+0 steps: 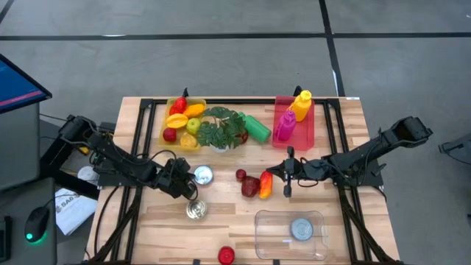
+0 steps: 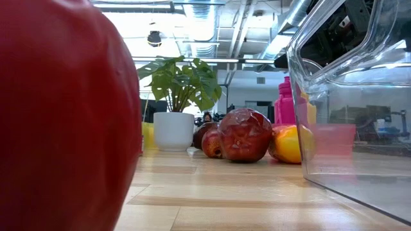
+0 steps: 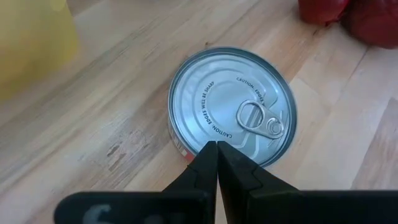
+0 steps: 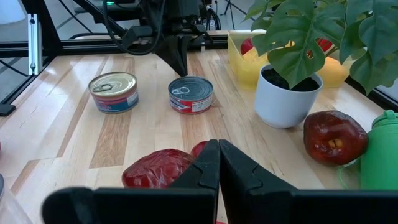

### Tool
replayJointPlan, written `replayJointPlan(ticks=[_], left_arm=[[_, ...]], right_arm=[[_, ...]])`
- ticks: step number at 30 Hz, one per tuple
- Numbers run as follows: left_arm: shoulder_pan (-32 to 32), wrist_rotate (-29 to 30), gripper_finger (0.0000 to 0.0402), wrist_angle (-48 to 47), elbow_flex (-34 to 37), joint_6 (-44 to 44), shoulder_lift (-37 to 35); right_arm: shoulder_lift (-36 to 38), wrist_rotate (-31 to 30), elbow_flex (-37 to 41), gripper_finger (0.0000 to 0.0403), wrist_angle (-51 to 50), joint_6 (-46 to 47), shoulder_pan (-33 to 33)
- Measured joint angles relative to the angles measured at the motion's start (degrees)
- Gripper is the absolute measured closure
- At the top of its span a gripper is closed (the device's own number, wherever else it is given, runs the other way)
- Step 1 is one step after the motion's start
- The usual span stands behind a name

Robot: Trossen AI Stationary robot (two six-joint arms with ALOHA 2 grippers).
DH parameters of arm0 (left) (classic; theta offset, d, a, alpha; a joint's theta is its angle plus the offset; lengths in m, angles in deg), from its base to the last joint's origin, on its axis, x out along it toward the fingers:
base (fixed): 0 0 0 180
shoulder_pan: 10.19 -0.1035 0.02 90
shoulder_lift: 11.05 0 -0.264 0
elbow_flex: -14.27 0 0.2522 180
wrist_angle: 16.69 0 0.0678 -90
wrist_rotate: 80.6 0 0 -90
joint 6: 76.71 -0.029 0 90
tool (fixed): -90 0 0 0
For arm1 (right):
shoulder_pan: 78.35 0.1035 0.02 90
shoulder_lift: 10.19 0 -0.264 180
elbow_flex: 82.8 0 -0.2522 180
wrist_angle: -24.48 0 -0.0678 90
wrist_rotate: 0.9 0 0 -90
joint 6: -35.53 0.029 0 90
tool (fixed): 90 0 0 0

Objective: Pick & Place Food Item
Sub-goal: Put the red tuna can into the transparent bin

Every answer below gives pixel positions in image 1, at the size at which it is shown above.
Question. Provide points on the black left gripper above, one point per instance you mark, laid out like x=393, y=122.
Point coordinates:
x=178, y=178

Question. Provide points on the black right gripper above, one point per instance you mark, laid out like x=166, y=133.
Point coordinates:
x=300, y=170

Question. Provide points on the red orange toy fruit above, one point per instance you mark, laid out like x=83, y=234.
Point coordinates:
x=265, y=184

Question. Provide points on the dark red toy pear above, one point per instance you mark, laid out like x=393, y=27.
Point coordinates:
x=250, y=186

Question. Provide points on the gold pull-tab tin can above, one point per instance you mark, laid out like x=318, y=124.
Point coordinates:
x=196, y=210

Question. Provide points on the yellow toy lemon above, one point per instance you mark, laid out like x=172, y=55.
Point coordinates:
x=188, y=140

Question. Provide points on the small red apple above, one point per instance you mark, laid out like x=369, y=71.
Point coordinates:
x=169, y=135

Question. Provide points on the pink plastic bottle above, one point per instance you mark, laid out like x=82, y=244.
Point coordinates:
x=285, y=127

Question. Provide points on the green plastic bottle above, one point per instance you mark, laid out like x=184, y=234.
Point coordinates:
x=257, y=129

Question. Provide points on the shiny red toy fruit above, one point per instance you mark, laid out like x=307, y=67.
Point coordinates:
x=243, y=138

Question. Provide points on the green toy apple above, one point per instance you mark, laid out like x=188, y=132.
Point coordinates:
x=193, y=126

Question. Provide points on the yellow toy starfruit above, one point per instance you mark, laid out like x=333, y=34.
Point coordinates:
x=177, y=120

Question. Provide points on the silver tin can blue label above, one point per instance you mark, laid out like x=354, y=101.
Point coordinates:
x=301, y=229

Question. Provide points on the artificial green potted plant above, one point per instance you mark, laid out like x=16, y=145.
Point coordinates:
x=221, y=132

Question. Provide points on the clear plastic tray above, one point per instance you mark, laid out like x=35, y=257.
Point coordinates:
x=272, y=235

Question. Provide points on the yellow plastic bottle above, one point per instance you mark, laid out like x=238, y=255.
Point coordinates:
x=301, y=106

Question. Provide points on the orange toy mango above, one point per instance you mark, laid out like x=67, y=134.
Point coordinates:
x=194, y=110

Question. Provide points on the red orange toy pepper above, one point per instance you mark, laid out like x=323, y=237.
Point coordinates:
x=179, y=106

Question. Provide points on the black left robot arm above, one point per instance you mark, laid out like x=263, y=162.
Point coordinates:
x=117, y=157

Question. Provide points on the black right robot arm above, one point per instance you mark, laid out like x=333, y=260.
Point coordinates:
x=368, y=150

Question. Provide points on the yellow translucent plastic tray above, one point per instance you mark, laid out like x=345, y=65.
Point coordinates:
x=163, y=145

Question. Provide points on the red translucent plastic tray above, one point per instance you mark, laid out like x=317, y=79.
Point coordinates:
x=305, y=138

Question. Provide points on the black table clamp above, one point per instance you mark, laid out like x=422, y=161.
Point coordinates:
x=297, y=91
x=185, y=92

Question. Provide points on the black power adapter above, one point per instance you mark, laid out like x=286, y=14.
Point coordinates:
x=108, y=127

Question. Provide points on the red toy tomato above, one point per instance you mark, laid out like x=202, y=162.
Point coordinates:
x=226, y=255

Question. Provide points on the white cup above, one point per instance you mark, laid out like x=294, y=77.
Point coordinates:
x=86, y=173

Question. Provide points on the white paper booklet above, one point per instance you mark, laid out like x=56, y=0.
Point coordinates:
x=73, y=213

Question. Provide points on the black computer mouse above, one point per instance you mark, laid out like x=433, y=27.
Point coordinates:
x=37, y=222

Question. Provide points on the dark grey side desk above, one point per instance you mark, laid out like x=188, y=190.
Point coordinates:
x=22, y=195

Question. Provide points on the grey cabinet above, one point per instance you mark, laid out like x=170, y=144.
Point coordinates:
x=18, y=147

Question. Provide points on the computer monitor blue screen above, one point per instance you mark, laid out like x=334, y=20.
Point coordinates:
x=18, y=88

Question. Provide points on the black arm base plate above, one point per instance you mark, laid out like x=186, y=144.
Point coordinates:
x=106, y=182
x=369, y=183

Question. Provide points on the black metal table frame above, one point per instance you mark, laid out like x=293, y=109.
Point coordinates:
x=217, y=101

